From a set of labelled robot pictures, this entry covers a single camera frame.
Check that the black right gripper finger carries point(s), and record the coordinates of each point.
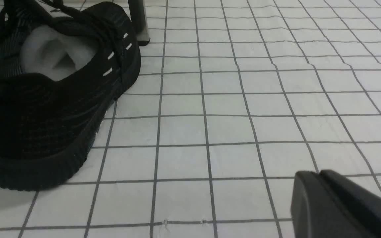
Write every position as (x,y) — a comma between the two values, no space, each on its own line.
(328,205)

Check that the steel shoe rack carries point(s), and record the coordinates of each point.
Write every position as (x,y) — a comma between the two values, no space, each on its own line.
(139,20)

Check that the right black knit sneaker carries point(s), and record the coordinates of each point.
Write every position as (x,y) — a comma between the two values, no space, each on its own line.
(47,127)

